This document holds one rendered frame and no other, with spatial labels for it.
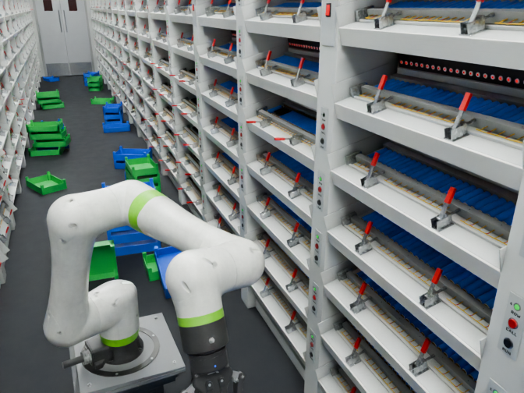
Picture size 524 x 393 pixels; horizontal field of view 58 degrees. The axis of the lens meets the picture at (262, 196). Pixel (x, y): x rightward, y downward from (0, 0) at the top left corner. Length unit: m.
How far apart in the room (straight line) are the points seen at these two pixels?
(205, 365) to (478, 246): 0.57
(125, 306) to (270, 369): 0.75
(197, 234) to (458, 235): 0.56
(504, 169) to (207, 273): 0.56
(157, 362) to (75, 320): 0.33
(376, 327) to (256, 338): 0.92
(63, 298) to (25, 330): 1.09
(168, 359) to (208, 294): 0.77
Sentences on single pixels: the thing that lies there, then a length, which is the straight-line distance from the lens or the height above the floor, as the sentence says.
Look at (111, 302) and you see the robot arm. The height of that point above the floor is 0.54.
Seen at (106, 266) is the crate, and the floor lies 0.05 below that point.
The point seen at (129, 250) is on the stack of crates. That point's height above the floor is 0.03.
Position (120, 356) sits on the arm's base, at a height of 0.33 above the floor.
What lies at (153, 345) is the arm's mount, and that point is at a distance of 1.73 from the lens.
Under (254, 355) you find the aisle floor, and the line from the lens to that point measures 2.11.
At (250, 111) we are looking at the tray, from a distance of 1.98.
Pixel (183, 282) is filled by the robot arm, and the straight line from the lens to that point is 0.91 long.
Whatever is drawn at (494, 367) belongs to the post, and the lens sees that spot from 1.04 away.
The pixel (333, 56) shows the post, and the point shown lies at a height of 1.25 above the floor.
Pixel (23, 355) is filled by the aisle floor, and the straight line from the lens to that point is 2.34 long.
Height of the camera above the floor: 1.38
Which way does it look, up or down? 22 degrees down
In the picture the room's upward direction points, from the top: straight up
